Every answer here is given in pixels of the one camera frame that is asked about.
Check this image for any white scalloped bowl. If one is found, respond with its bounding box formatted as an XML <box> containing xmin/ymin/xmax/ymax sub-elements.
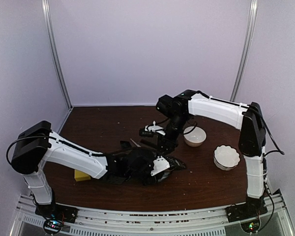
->
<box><xmin>213</xmin><ymin>145</ymin><xmax>240</xmax><ymax>171</ymax></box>

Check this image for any yellow sponge block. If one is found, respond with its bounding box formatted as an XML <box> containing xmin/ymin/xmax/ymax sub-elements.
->
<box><xmin>74</xmin><ymin>170</ymin><xmax>91</xmax><ymax>182</ymax></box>

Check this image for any grey drawstring pouch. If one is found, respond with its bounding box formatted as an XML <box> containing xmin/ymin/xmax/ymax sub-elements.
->
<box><xmin>159</xmin><ymin>156</ymin><xmax>187</xmax><ymax>181</ymax></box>

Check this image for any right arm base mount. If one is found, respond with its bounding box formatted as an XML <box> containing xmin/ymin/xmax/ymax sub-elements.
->
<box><xmin>225</xmin><ymin>195</ymin><xmax>268</xmax><ymax>223</ymax></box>

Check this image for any white round bowl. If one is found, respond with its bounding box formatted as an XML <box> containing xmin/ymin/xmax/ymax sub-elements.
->
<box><xmin>183</xmin><ymin>126</ymin><xmax>207</xmax><ymax>147</ymax></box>

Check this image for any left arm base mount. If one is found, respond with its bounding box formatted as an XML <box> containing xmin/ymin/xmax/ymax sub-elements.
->
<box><xmin>33</xmin><ymin>197</ymin><xmax>78</xmax><ymax>223</ymax></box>

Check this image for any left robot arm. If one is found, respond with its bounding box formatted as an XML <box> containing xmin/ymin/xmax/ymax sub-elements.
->
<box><xmin>6</xmin><ymin>120</ymin><xmax>171</xmax><ymax>218</ymax></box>

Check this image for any black hair comb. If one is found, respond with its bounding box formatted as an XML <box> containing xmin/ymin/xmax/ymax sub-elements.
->
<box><xmin>140</xmin><ymin>139</ymin><xmax>159</xmax><ymax>149</ymax></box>

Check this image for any aluminium corner post right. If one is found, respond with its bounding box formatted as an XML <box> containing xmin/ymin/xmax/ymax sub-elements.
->
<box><xmin>230</xmin><ymin>0</ymin><xmax>258</xmax><ymax>102</ymax></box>

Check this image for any aluminium corner post left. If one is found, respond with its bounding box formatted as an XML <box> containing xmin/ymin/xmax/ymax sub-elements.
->
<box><xmin>41</xmin><ymin>0</ymin><xmax>73</xmax><ymax>110</ymax></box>

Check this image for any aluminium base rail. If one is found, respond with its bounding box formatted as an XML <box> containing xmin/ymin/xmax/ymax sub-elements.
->
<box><xmin>11</xmin><ymin>193</ymin><xmax>295</xmax><ymax>236</ymax></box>

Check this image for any black clipper guard comb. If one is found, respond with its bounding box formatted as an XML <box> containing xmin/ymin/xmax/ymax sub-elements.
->
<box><xmin>120</xmin><ymin>141</ymin><xmax>132</xmax><ymax>149</ymax></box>

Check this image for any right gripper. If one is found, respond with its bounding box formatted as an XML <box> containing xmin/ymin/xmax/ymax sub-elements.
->
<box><xmin>157</xmin><ymin>113</ymin><xmax>191</xmax><ymax>155</ymax></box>

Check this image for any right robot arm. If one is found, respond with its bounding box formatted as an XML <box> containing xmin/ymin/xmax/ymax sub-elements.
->
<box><xmin>151</xmin><ymin>90</ymin><xmax>271</xmax><ymax>217</ymax></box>

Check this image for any aluminium corner post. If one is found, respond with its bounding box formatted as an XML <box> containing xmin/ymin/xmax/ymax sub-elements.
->
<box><xmin>230</xmin><ymin>0</ymin><xmax>258</xmax><ymax>102</ymax></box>
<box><xmin>41</xmin><ymin>0</ymin><xmax>73</xmax><ymax>110</ymax></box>

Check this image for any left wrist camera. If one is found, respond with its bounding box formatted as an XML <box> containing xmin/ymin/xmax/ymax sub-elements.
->
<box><xmin>150</xmin><ymin>157</ymin><xmax>170</xmax><ymax>176</ymax></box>

